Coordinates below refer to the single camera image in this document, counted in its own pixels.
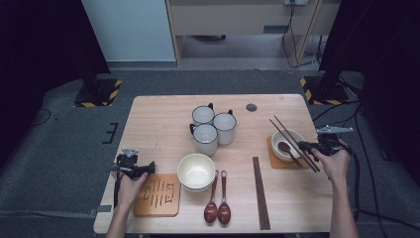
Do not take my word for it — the black hanging cable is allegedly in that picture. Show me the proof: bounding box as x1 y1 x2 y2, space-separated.
280 2 324 70

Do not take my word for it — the black curtain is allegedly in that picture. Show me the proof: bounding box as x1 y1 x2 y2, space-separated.
0 0 112 167
317 0 420 187

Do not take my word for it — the right hand-held gripper cable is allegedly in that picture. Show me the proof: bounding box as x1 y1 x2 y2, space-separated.
343 143 362 223

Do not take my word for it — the black floor cable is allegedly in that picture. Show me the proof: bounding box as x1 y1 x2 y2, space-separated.
312 100 363 129
352 104 389 238
33 108 53 127
356 207 420 231

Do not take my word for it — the light wooden desk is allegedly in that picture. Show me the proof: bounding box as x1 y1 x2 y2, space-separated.
164 0 343 68

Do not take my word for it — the person's left hand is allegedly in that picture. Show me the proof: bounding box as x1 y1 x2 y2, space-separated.
113 169 150 208

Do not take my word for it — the grey tape strip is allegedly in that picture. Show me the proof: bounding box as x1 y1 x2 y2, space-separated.
88 204 114 218

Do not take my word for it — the orange wooden slotted trivet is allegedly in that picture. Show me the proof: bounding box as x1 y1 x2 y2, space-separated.
265 135 312 170
133 174 182 218

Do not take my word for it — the person's right hand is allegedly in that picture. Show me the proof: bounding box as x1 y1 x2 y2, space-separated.
311 138 353 181

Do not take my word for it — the white enamel mug black rim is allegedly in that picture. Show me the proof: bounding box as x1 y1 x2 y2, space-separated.
188 122 220 157
212 108 238 146
191 102 216 127

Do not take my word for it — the row of brown chopsticks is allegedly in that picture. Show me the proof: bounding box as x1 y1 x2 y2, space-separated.
252 156 272 231

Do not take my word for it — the reddish brown wooden spoon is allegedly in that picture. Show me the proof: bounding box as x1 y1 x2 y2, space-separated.
217 170 232 226
277 141 304 170
203 170 220 224

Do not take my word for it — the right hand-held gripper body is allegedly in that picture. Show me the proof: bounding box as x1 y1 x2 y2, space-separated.
312 124 355 157

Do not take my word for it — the grey label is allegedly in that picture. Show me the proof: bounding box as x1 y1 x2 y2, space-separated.
262 24 290 35

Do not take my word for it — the white panel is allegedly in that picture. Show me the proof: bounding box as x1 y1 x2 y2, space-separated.
80 0 177 63

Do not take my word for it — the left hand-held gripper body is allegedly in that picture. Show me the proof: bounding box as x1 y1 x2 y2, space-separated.
113 148 143 180

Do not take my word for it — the black stand base striped edge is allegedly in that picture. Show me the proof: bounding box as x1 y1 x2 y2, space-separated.
299 75 352 107
73 77 124 109

